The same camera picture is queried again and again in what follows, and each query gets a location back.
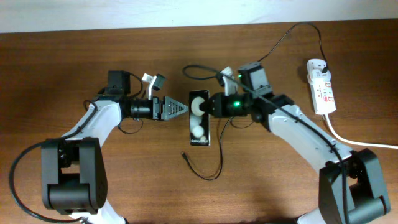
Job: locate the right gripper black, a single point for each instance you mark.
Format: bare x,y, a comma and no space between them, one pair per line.
219,111

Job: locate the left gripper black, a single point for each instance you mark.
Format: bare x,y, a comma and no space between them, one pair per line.
164,112

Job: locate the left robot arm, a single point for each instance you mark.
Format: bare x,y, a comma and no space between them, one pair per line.
74,180

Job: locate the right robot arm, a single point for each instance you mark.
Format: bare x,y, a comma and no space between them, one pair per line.
351,188

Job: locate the white usb charger plug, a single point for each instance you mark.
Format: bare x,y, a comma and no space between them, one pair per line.
317,71

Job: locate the white power strip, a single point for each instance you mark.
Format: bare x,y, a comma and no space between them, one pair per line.
322,95

